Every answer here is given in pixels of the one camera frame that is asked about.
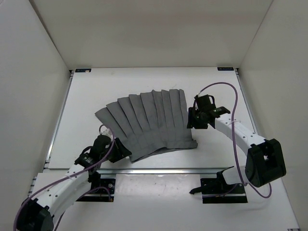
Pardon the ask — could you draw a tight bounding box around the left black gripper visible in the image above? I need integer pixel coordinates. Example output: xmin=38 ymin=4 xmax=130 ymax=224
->
xmin=102 ymin=136 xmax=132 ymax=163

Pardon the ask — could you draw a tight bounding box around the grey pleated skirt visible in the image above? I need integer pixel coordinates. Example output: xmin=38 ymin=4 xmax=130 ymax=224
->
xmin=95 ymin=89 xmax=198 ymax=163

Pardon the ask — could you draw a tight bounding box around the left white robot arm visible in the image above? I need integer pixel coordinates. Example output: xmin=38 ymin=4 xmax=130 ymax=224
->
xmin=13 ymin=135 xmax=132 ymax=231

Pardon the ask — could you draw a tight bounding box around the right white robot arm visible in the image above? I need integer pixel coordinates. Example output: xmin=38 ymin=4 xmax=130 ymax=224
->
xmin=187 ymin=95 xmax=286 ymax=193

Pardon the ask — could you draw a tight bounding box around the right blue corner label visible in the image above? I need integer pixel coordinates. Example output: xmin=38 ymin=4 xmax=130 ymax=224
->
xmin=217 ymin=67 xmax=234 ymax=71

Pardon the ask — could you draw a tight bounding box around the blue corner label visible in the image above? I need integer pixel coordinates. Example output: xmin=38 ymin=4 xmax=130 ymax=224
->
xmin=217 ymin=67 xmax=234 ymax=71
xmin=75 ymin=68 xmax=91 ymax=73

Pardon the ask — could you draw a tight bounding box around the left blue corner label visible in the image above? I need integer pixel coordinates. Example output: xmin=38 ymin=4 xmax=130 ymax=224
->
xmin=75 ymin=68 xmax=91 ymax=73

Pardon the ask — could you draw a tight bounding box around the silver aluminium front rail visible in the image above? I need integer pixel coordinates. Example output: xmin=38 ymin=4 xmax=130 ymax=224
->
xmin=44 ymin=167 xmax=271 ymax=176

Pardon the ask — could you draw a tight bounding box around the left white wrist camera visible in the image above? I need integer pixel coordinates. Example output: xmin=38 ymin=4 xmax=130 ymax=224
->
xmin=99 ymin=125 xmax=112 ymax=137

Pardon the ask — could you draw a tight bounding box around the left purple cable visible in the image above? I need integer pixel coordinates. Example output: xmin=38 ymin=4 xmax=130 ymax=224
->
xmin=13 ymin=125 xmax=115 ymax=229

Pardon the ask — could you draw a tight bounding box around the purple cable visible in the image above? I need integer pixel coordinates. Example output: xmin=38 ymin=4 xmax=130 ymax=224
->
xmin=13 ymin=125 xmax=115 ymax=229
xmin=196 ymin=82 xmax=272 ymax=199

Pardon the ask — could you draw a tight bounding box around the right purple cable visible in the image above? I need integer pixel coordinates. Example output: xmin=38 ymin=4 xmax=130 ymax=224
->
xmin=196 ymin=82 xmax=272 ymax=199

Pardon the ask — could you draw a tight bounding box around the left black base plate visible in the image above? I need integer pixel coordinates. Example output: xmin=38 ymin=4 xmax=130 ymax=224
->
xmin=77 ymin=175 xmax=116 ymax=203

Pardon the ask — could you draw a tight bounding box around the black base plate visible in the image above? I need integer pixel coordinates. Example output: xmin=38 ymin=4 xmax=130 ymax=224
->
xmin=190 ymin=178 xmax=248 ymax=204
xmin=77 ymin=175 xmax=116 ymax=203

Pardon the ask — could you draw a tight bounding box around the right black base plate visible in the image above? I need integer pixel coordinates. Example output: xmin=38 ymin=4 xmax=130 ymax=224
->
xmin=190 ymin=178 xmax=248 ymax=204

